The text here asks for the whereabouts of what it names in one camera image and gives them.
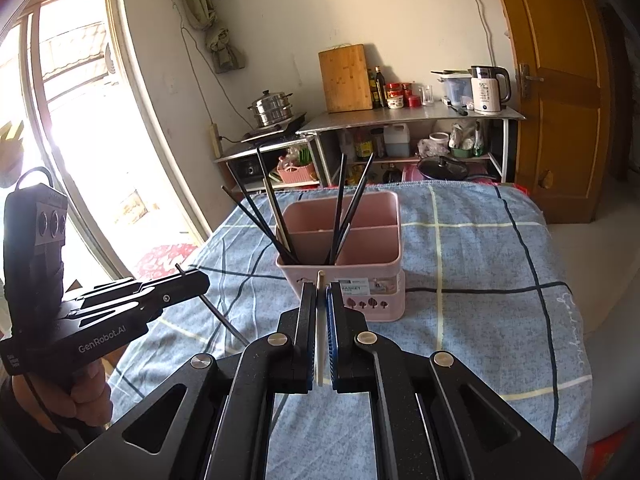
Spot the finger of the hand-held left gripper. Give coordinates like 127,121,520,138
66,270,212,312
64,304,167,329

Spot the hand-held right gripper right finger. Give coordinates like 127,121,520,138
324,281,583,480

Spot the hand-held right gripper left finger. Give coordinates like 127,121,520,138
57,281,317,480

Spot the thin metal chopstick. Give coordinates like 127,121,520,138
175,262,250,348

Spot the pink chopstick basket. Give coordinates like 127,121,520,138
275,190,405,323

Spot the person's left hand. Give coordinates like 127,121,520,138
10,359,113,432

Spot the red patterned floor mat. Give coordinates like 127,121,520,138
137,244,198,278

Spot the white framed window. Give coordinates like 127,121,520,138
0,0,211,281

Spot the small metal side table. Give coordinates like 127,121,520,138
212,135,321,196

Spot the small pink storage basket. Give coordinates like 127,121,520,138
277,162,318,183

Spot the blue checked blanket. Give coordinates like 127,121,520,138
107,180,593,480

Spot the black induction cooker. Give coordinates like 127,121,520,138
242,112,307,143

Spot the steel steamer pot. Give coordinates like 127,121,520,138
247,90,293,128

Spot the black wok with lid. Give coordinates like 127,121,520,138
417,156,471,181

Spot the plastic jug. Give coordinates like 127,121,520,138
385,124,411,157

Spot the metal shelf table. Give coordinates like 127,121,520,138
297,105,526,186

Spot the plastic bag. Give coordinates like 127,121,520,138
450,120,486,156

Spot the hanging grey cloth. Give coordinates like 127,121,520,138
175,0,246,73

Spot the dark oil bottle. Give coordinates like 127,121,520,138
370,66,388,108

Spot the bamboo cutting board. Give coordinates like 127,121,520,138
318,45,373,113

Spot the white mattress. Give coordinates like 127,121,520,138
545,220,640,461

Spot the clear plastic container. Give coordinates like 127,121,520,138
440,72,473,106

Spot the white electric kettle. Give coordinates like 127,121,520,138
470,66,512,115

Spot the wooden door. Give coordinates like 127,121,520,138
487,0,616,223

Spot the metal door handle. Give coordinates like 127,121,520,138
519,62,545,100

